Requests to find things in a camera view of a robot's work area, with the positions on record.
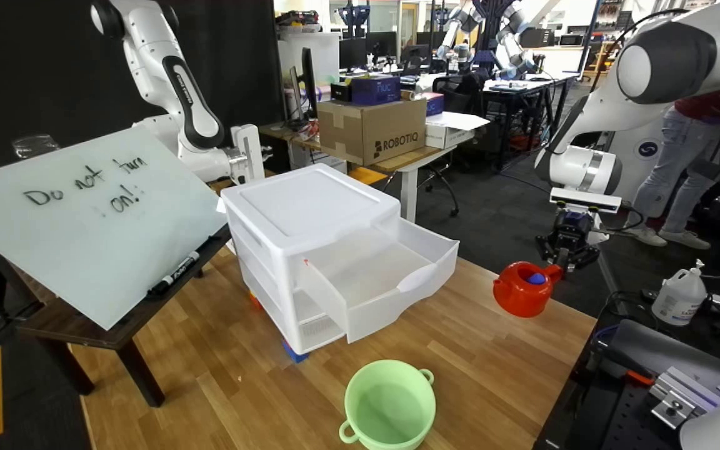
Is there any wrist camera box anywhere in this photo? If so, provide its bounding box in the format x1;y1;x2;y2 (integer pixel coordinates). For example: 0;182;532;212
549;188;622;215

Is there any person standing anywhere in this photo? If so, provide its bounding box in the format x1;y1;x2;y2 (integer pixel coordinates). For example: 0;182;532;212
628;90;720;250

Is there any black perforated breadboard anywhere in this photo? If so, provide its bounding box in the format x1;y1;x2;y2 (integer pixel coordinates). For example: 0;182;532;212
532;319;720;450

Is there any white plastic drawer unit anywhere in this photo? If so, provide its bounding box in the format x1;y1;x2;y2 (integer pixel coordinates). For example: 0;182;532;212
221;164;459;354

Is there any white plastic jug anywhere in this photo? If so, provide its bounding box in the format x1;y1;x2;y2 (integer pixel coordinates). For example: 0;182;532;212
649;260;708;327

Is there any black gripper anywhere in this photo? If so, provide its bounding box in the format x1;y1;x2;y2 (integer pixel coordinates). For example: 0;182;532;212
541;209;608;272

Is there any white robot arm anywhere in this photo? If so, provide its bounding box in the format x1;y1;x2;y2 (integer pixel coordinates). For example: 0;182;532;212
536;2;720;270

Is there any green plastic pot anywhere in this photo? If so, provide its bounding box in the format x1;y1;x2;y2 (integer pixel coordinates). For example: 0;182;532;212
337;360;437;450

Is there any red toy teapot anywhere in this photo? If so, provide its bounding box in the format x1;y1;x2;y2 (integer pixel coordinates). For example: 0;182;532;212
492;260;563;317

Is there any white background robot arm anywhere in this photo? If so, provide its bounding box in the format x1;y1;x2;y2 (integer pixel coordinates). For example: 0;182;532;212
89;0;264;184

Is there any whiteboard with writing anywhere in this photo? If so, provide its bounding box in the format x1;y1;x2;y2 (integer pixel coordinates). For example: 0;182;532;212
0;130;224;329

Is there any black marker pen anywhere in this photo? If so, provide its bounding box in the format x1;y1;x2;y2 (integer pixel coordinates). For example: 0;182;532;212
144;253;201;299

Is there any aluminium extrusion bar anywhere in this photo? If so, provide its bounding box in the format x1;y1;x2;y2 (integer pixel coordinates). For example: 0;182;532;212
649;368;720;430

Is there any dark wooden side table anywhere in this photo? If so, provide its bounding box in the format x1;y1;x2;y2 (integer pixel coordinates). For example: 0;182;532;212
0;227;231;408

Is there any large cardboard box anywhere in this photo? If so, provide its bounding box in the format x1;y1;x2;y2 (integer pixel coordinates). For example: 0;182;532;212
318;99;424;164

